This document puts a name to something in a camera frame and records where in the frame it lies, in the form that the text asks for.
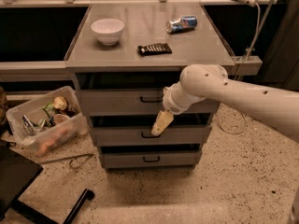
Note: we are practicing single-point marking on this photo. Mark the crushed blue soda can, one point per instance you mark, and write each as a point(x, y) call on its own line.
point(181, 24)

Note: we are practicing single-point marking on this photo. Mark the grey top drawer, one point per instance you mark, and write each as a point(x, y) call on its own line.
point(123, 93)

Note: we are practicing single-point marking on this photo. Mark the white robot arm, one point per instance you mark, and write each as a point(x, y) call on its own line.
point(275, 108)

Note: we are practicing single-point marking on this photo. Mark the black chair base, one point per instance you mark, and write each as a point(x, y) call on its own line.
point(17, 173)

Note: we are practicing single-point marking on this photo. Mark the grey drawer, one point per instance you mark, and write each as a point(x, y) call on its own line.
point(135, 130)
point(149, 156)
point(123, 93)

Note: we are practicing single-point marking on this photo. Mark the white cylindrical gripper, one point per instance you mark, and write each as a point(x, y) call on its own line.
point(170, 102)

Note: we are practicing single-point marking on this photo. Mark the clear plastic storage bin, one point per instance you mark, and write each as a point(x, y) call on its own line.
point(47, 122)

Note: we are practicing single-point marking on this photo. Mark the metal rod on floor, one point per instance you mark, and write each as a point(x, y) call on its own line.
point(73, 162)

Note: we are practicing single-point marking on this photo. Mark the grey middle drawer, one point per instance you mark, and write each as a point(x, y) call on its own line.
point(135, 130)

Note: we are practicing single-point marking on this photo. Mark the white bowl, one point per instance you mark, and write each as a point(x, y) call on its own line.
point(108, 31)

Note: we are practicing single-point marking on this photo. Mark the grey bottom drawer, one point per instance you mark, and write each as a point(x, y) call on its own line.
point(149, 156)

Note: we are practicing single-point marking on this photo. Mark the grey drawer cabinet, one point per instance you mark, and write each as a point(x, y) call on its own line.
point(145, 24)

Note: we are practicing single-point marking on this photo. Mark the black snack bar wrapper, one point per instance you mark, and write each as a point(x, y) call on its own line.
point(154, 49)

